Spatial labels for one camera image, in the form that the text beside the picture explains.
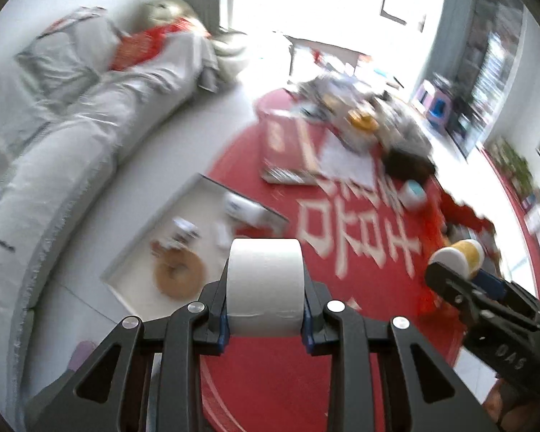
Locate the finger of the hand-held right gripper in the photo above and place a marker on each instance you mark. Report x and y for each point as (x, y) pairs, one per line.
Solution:
(490, 284)
(450, 285)

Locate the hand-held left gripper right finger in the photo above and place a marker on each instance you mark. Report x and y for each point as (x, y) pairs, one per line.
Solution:
(307, 337)

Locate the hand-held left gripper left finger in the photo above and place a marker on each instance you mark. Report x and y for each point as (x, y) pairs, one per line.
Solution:
(223, 330)

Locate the orange-labelled white bottle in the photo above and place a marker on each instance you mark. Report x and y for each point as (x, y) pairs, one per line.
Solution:
(463, 254)

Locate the white paper roll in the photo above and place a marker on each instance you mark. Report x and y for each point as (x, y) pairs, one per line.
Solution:
(265, 288)

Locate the white tape roll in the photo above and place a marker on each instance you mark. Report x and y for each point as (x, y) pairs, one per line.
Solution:
(184, 231)

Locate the white tray with grey sides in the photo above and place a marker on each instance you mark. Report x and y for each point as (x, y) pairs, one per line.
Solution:
(130, 270)

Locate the white plastic bottle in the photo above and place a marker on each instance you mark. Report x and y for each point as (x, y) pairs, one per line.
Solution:
(247, 209)

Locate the person's right forearm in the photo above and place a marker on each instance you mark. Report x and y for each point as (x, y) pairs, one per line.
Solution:
(508, 407)

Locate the row of red gift boxes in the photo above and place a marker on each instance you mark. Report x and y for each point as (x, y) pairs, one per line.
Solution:
(459, 211)

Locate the white jar with teal label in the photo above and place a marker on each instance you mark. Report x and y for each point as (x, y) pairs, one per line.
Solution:
(411, 195)

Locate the green potted plant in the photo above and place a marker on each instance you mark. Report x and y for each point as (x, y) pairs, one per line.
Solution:
(513, 162)

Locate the pink slipper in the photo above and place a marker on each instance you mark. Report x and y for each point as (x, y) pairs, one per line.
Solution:
(82, 354)

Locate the white paper sheets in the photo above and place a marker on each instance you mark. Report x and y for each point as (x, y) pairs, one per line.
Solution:
(346, 162)

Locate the pink blue plastic stool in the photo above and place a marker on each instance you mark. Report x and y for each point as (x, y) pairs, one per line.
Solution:
(436, 108)

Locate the dark shelf unit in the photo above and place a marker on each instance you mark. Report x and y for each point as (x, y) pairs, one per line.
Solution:
(486, 76)

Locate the white covered sofa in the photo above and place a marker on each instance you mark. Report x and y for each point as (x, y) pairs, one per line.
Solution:
(72, 144)

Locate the red packet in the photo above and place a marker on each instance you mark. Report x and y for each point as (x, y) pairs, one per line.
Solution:
(139, 47)

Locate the beige plush toy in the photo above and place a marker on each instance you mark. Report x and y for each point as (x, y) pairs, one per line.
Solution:
(171, 9)

